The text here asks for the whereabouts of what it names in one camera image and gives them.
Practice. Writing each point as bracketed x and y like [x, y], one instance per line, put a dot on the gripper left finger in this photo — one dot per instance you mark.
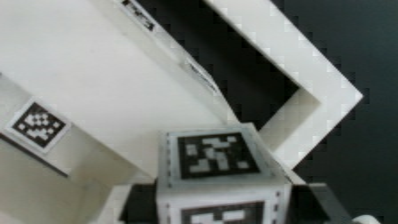
[109, 214]

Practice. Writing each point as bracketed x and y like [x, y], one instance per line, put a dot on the white right fence rail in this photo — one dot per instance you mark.
[326, 97]

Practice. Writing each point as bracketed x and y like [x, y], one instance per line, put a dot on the white tagged cube front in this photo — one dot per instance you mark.
[221, 184]

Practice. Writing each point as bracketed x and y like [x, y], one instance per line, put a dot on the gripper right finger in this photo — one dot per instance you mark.
[337, 215]

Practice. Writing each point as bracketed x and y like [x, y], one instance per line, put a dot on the white chair part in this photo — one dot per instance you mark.
[97, 90]

